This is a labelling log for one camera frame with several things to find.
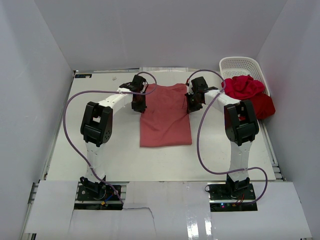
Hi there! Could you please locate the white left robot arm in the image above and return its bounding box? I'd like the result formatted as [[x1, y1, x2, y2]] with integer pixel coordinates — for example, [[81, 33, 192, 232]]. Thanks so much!
[[80, 74, 148, 200]]

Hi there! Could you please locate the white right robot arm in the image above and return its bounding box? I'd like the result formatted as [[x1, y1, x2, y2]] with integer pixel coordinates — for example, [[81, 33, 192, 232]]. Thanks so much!
[[185, 77, 259, 200]]

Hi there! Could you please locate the salmon pink t shirt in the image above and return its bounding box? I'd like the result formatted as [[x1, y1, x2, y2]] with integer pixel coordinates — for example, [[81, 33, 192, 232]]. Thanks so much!
[[140, 83, 192, 148]]

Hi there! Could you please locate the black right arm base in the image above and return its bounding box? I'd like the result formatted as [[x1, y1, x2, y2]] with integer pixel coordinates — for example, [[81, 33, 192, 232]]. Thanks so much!
[[204, 183, 258, 213]]

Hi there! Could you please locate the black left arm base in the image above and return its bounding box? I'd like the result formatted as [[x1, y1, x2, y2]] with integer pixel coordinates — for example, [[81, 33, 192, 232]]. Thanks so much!
[[74, 182, 125, 211]]

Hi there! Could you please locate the black table label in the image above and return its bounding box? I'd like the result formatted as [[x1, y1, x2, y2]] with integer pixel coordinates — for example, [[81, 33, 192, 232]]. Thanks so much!
[[74, 73, 92, 79]]

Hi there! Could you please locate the red t shirt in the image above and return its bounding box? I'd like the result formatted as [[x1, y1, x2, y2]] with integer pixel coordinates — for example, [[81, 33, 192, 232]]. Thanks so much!
[[221, 75, 276, 120]]

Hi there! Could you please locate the white plastic basket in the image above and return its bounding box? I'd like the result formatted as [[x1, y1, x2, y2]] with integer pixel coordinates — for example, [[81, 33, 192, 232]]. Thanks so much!
[[219, 56, 271, 97]]

